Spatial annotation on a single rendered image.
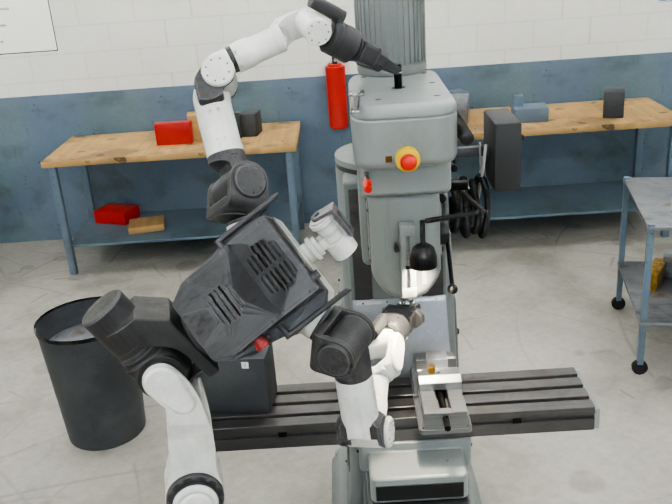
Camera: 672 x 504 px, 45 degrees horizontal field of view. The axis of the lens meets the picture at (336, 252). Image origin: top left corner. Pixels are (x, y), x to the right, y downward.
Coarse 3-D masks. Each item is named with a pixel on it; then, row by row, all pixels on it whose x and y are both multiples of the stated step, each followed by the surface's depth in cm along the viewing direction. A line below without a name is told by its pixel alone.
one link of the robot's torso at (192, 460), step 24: (144, 384) 183; (168, 384) 184; (192, 384) 200; (168, 408) 187; (192, 408) 187; (168, 432) 191; (192, 432) 192; (168, 456) 205; (192, 456) 196; (216, 456) 207; (168, 480) 198; (192, 480) 197; (216, 480) 199
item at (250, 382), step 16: (256, 352) 241; (272, 352) 249; (224, 368) 241; (240, 368) 240; (256, 368) 239; (272, 368) 249; (208, 384) 244; (224, 384) 243; (240, 384) 242; (256, 384) 242; (272, 384) 248; (208, 400) 246; (224, 400) 245; (240, 400) 244; (256, 400) 244; (272, 400) 248
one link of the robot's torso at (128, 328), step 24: (96, 312) 181; (120, 312) 180; (144, 312) 182; (168, 312) 184; (96, 336) 181; (120, 336) 179; (144, 336) 181; (168, 336) 182; (192, 336) 185; (120, 360) 186; (192, 360) 185
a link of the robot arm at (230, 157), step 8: (216, 152) 188; (224, 152) 188; (232, 152) 188; (240, 152) 190; (208, 160) 190; (216, 160) 188; (224, 160) 188; (232, 160) 188; (240, 160) 189; (216, 168) 192; (224, 168) 191; (224, 176) 187; (216, 184) 190; (224, 184) 185; (216, 192) 189; (224, 192) 186; (216, 200) 190
